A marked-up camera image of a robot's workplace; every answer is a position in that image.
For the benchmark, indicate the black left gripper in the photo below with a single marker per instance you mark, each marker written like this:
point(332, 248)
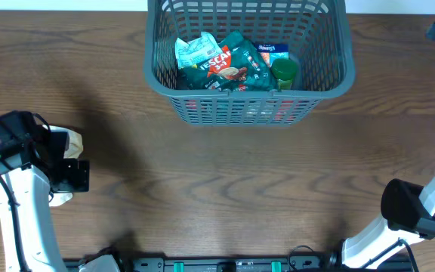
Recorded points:
point(60, 147)

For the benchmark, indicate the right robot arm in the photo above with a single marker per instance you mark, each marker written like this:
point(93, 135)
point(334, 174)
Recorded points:
point(407, 217)

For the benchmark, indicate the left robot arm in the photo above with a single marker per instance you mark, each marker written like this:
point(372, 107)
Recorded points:
point(30, 242)

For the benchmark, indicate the blue tissue multipack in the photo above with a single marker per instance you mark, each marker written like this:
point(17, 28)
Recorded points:
point(271, 52)

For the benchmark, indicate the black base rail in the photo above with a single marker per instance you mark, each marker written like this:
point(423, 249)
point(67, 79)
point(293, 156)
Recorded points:
point(305, 262)

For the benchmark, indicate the grey plastic lattice basket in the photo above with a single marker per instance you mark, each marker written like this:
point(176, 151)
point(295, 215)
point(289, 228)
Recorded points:
point(317, 34)

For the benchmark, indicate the green lid jar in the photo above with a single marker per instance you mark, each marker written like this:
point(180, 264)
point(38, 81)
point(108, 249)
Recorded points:
point(284, 71)

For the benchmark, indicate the green snack bag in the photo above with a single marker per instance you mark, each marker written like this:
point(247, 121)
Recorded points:
point(239, 67)

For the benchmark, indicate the beige paper pouch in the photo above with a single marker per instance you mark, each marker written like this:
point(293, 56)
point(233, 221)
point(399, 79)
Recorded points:
point(73, 151)

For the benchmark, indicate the light teal small packet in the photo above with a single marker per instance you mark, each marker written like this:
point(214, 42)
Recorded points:
point(196, 51)

